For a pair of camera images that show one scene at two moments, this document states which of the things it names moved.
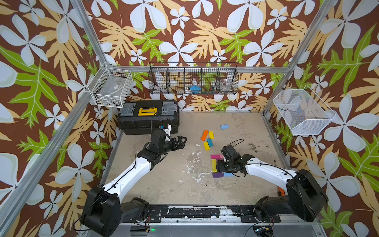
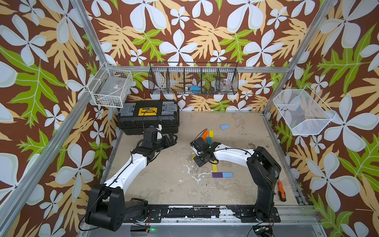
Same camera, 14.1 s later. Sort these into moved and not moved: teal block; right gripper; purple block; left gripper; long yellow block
Moved: left gripper; right gripper
Not moved: purple block; teal block; long yellow block
